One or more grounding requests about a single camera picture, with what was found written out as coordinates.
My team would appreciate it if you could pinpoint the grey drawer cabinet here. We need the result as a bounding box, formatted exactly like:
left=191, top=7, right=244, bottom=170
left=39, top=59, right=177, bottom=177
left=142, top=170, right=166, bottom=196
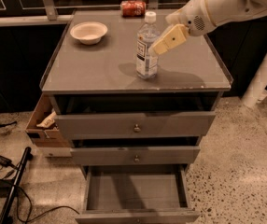
left=41, top=11, right=232, bottom=170

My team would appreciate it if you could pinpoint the grey bottom drawer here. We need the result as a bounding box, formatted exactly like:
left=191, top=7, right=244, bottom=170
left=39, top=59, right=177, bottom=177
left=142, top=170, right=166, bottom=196
left=76, top=164, right=200, bottom=224

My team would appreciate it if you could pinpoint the white paper bowl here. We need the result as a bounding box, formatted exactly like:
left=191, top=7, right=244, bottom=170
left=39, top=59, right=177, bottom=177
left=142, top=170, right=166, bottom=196
left=70, top=21, right=108, bottom=45

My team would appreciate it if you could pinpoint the grey top drawer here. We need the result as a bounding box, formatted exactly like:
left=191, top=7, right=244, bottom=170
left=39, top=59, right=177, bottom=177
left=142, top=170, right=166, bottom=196
left=50, top=91, right=219, bottom=140

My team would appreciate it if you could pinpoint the clear plastic water bottle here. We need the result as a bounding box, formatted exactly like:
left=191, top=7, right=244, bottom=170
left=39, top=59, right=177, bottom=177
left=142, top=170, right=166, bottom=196
left=136, top=11, right=160, bottom=79

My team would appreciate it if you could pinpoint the red soda can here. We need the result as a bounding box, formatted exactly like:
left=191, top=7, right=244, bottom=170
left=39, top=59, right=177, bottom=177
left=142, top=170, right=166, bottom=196
left=120, top=0, right=146, bottom=17

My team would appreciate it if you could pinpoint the grey drawer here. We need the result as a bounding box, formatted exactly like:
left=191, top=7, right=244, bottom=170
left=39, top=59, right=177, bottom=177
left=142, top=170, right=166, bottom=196
left=71, top=137, right=200, bottom=166
left=50, top=91, right=219, bottom=140
left=76, top=164, right=200, bottom=224

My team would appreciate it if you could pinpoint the white cylindrical pillar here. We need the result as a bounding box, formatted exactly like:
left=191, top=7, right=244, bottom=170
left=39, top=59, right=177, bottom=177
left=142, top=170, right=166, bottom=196
left=241, top=53, right=267, bottom=107

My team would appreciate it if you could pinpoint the black metal stand pole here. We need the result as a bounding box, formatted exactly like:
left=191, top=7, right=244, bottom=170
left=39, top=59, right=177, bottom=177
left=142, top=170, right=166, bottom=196
left=0, top=147, right=33, bottom=224

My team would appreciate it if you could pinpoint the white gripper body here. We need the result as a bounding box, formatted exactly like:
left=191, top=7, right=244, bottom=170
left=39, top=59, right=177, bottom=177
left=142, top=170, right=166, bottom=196
left=179, top=0, right=217, bottom=36

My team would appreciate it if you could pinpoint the brown cardboard box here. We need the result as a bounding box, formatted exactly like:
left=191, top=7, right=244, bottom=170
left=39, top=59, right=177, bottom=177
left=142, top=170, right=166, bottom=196
left=26, top=94, right=71, bottom=157

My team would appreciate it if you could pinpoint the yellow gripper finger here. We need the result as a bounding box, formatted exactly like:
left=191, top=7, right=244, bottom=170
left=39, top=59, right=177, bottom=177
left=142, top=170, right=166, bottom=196
left=148, top=24, right=189, bottom=56
left=165, top=11, right=180, bottom=25

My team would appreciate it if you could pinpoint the crumpled paper in box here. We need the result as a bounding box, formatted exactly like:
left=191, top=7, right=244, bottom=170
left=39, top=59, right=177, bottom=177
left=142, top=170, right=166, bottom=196
left=37, top=111, right=56, bottom=129

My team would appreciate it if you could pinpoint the black power adapter cable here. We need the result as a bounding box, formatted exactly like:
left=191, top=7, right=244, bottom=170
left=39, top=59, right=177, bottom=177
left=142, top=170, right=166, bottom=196
left=0, top=146, right=20, bottom=177

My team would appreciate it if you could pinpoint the grey middle drawer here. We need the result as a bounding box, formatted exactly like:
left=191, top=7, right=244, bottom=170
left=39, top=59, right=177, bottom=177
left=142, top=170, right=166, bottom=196
left=71, top=137, right=200, bottom=166

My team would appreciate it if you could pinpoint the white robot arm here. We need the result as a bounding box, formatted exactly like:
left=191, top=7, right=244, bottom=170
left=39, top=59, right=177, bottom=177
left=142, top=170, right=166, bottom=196
left=148, top=0, right=267, bottom=56

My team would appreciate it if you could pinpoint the metal window railing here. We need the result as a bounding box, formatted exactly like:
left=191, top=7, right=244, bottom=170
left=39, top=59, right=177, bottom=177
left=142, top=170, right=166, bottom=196
left=0, top=0, right=267, bottom=28

